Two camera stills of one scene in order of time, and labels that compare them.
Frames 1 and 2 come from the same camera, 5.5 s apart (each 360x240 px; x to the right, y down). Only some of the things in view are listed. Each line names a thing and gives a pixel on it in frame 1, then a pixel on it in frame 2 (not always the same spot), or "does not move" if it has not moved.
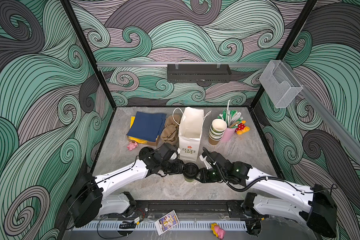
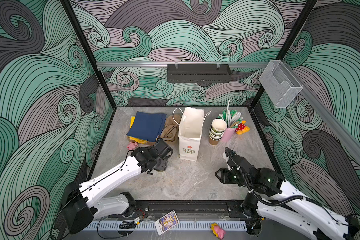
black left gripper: [178, 168] to [164, 165]
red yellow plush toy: [241, 128] does not move
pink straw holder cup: [228, 134] does not move
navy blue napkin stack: [147, 126] does not move
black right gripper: [202, 175] to [223, 172]
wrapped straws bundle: [232, 117] does not move
